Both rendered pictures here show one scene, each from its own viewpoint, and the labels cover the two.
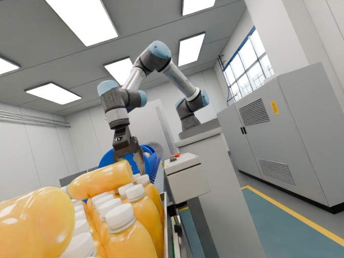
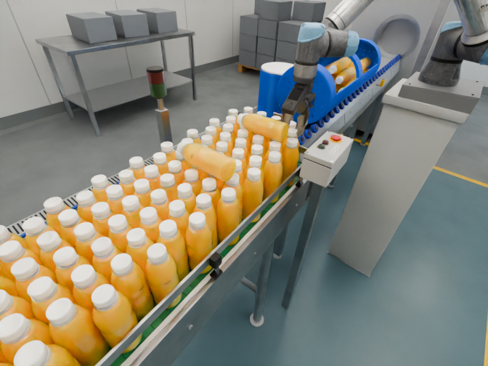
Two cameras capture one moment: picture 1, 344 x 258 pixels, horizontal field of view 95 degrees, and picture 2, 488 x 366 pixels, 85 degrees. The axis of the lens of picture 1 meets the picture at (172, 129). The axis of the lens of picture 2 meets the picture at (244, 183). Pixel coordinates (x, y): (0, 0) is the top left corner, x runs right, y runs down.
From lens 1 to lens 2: 55 cm
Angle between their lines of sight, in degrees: 56
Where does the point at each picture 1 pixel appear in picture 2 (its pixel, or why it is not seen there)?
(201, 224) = (315, 194)
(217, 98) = not seen: outside the picture
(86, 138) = not seen: outside the picture
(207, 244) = (311, 205)
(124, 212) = (254, 176)
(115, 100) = (308, 56)
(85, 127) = not seen: outside the picture
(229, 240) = (363, 215)
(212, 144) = (432, 128)
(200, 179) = (324, 176)
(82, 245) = (234, 181)
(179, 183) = (308, 168)
